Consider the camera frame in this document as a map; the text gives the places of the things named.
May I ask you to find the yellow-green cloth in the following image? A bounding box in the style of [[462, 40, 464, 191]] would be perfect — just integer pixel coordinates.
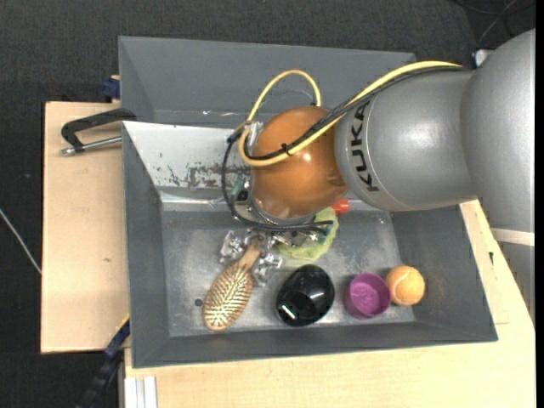
[[275, 209, 341, 260]]

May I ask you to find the black glossy cup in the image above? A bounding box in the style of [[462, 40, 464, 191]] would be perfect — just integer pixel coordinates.
[[275, 263, 337, 328]]

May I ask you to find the grey metal bin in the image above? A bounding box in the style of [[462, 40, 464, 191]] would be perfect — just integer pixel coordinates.
[[117, 35, 499, 369]]

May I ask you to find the clear crinkled plastic piece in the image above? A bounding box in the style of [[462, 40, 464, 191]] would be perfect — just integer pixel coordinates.
[[218, 229, 285, 289]]

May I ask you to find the purple plastic bowl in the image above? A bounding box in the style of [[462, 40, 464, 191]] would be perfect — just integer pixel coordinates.
[[343, 272, 393, 320]]

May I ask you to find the wooden hairbrush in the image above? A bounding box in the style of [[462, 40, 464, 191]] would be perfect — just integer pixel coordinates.
[[202, 241, 262, 332]]

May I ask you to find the orange tennis ball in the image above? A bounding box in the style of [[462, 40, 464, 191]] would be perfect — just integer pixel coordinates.
[[385, 264, 427, 307]]

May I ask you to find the pale wood flat board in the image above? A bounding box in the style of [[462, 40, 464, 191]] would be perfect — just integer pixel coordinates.
[[40, 101, 131, 355]]

